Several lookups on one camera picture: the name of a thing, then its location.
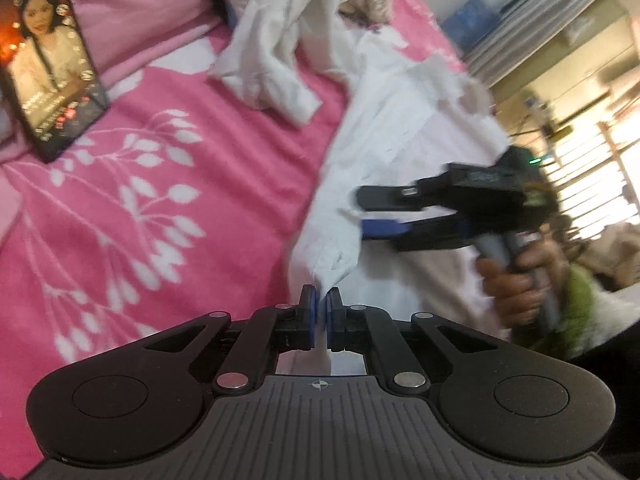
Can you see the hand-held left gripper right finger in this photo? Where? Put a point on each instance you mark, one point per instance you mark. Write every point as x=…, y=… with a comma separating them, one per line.
x=331, y=317

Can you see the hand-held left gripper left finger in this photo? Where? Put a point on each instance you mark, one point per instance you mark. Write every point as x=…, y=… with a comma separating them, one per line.
x=312, y=317

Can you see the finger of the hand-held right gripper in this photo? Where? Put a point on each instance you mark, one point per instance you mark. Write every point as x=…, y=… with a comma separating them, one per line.
x=390, y=199
x=385, y=228

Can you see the white button shirt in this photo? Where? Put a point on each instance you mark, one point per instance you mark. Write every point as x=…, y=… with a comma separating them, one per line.
x=400, y=125

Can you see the person's right hand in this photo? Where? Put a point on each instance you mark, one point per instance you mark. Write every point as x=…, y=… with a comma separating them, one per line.
x=510, y=300

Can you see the balcony railing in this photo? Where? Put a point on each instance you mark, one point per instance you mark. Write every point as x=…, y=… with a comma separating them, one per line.
x=600, y=175

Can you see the blue water bottle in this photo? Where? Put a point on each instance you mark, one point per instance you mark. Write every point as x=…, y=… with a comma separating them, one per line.
x=467, y=22

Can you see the grey curtain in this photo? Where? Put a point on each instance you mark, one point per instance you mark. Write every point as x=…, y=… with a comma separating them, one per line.
x=540, y=15

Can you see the pink floral bed blanket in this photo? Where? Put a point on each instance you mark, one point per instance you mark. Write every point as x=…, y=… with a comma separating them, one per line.
x=175, y=185

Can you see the pale yellow cabinet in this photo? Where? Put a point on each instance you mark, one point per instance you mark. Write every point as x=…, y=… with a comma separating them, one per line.
x=600, y=30

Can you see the pink grey floral quilt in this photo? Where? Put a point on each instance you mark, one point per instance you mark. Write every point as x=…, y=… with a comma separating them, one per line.
x=150, y=0

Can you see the black smartphone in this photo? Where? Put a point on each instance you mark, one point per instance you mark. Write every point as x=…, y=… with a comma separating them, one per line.
x=45, y=55

